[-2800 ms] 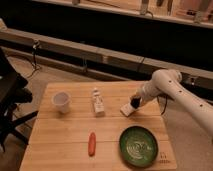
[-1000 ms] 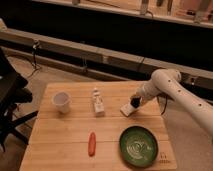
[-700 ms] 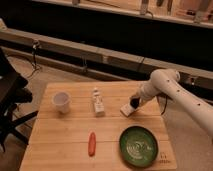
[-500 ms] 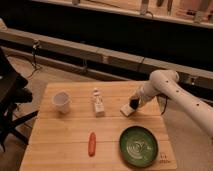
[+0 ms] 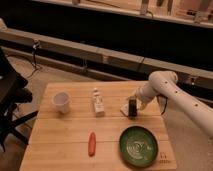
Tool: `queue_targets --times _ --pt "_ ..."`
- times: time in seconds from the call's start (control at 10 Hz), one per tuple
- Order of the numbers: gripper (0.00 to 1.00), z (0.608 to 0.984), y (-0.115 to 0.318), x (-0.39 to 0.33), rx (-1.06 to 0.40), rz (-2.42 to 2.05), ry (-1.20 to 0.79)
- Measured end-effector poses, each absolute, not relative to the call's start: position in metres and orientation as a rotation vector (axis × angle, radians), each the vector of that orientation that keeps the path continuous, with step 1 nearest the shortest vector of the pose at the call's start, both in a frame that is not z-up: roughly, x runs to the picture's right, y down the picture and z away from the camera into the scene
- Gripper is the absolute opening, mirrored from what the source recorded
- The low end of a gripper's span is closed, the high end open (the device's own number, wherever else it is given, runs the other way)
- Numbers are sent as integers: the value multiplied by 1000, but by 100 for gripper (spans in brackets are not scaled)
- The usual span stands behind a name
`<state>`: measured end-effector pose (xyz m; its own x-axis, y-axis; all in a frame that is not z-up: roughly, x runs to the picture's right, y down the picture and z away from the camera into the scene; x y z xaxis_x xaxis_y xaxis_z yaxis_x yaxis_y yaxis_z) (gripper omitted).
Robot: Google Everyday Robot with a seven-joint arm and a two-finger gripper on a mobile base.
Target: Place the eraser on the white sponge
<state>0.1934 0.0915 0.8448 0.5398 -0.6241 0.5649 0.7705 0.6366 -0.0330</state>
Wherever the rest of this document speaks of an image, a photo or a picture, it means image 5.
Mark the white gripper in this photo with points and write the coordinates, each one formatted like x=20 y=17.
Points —
x=141 y=97

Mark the black eraser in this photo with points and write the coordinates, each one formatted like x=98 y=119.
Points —
x=132 y=110

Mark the black chair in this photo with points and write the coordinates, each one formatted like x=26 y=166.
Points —
x=12 y=91

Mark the orange carrot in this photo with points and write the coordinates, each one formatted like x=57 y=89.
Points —
x=92 y=144

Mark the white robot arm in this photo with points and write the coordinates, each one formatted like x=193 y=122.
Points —
x=165 y=83

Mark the white plastic cup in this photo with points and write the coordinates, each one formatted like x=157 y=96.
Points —
x=61 y=102

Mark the white tube bottle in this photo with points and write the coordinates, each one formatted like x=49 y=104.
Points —
x=98 y=103

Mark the green ceramic plate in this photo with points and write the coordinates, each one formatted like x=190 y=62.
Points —
x=138 y=146

